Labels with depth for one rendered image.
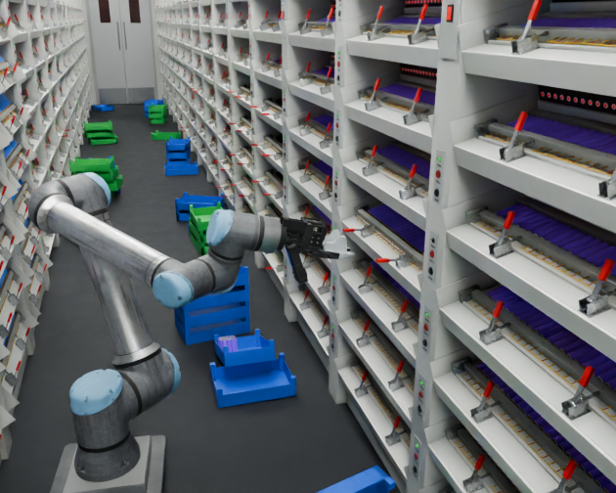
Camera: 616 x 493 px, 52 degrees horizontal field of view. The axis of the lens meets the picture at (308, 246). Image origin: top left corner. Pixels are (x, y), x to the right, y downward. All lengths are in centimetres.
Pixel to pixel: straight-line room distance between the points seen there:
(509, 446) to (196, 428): 125
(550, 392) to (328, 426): 121
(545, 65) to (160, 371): 140
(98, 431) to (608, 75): 155
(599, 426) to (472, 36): 77
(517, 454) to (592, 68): 76
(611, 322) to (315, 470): 128
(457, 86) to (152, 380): 123
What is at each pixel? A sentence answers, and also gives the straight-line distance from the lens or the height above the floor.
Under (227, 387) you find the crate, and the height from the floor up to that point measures 0.
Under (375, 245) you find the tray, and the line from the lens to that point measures 187.
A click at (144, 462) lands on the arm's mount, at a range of 204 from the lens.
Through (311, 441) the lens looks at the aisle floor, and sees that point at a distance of 224.
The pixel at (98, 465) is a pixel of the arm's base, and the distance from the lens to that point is 199.
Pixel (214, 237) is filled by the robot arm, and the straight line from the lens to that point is 150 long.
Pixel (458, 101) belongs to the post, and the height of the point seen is 120.
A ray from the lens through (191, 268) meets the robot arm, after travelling 151.
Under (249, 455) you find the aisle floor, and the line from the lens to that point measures 219.
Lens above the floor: 136
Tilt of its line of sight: 20 degrees down
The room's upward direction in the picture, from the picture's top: straight up
